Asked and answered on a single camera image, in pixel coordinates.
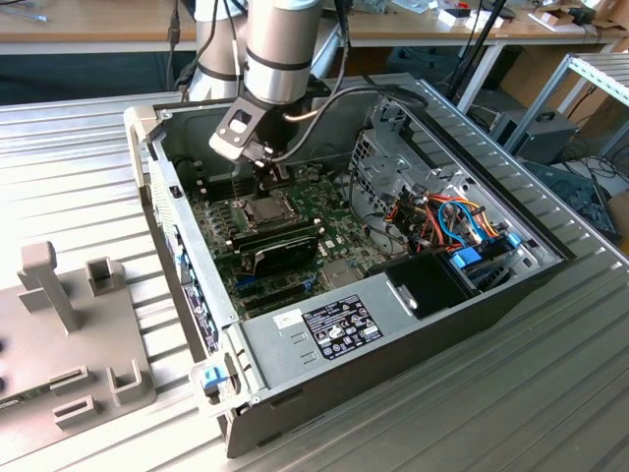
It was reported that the wooden desk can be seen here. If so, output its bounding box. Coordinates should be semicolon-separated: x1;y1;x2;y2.
0;0;629;56

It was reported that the dark teal case panel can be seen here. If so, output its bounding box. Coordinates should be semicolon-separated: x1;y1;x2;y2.
520;159;615;237

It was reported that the hard disk in blue carrier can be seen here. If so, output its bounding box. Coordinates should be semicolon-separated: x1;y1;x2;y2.
449;234;525;296

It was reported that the open black PC case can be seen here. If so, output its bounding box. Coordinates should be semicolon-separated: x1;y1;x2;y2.
122;83;579;458

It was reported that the blue case latch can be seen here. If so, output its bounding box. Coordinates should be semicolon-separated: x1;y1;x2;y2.
202;366;226;393

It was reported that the CPU socket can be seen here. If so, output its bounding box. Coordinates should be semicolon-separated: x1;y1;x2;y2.
234;189;304;232

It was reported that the black robot cable hose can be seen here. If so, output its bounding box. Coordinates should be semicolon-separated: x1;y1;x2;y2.
284;0;431;124

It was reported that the small white box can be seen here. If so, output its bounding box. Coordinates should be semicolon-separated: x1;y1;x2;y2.
436;7;503;30

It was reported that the black tripod pole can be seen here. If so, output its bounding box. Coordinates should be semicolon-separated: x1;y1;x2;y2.
444;0;510;99

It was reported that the black graphics card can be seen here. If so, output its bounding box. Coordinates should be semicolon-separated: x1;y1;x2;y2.
249;234;319;279

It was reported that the black expansion slot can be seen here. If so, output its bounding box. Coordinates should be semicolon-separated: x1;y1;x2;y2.
244;292;311;316
241;282;307;304

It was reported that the grey power supply unit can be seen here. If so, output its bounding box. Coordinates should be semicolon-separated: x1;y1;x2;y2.
238;272;424;394

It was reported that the brown cardboard box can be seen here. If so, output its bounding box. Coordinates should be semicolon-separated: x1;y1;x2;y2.
606;191;629;242

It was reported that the blue data cable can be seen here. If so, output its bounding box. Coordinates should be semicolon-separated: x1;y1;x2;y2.
437;200;487;248

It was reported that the green motherboard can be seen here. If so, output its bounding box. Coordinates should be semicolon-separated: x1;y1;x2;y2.
186;164;412;321

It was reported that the open cardboard box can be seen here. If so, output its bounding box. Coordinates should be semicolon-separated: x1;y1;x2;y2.
528;2;599;31

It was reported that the aluminium shelf frame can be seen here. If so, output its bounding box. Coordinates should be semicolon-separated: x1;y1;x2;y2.
505;52;629;158

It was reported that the black equipment box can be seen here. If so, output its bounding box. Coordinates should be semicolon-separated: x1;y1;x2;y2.
490;110;580;166

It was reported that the green RAM stick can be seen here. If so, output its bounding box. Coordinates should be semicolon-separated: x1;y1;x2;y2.
0;382;55;409

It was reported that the RAM slot with black clips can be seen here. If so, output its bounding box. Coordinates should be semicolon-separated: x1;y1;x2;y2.
232;213;320;242
236;222;324;251
198;173;260;191

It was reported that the orange wire bundle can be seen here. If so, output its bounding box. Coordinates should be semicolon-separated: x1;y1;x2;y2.
385;193;500;253

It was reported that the grey chipset heatsink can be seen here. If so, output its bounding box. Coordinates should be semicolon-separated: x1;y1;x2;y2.
321;260;364;292

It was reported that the RAM slot with white clips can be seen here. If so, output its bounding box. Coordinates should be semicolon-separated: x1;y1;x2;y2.
238;227;326;256
196;170;259;187
200;176;260;196

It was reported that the metal drive cage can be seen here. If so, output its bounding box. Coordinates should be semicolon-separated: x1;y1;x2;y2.
349;128;476;232

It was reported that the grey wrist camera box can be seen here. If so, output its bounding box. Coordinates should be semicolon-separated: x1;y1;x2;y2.
207;96;270;162

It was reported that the silver CPU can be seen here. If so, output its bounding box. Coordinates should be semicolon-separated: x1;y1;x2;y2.
248;196;292;228

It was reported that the grey parts rack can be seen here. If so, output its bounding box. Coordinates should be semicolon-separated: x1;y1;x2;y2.
0;240;158;466

